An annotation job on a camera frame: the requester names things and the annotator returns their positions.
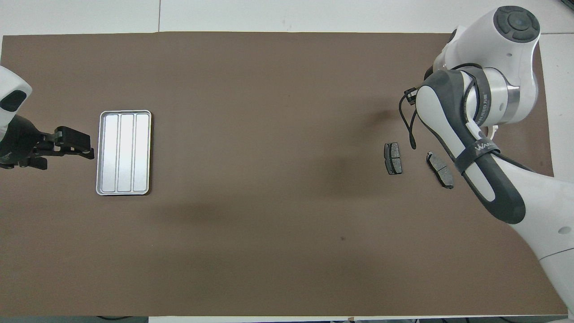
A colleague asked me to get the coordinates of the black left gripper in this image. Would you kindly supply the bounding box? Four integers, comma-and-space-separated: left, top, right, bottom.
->
0, 116, 95, 170

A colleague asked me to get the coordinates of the short dark brake pad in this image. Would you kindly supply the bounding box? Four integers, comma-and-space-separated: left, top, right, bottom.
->
384, 142, 403, 175

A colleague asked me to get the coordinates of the brown table mat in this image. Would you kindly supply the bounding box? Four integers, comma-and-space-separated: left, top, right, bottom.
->
0, 31, 570, 317

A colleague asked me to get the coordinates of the silver metal tray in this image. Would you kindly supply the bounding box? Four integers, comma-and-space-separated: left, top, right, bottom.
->
96, 110, 152, 196

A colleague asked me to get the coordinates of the long dark brake pad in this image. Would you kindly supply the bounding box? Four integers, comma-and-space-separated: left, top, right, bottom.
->
426, 152, 455, 189

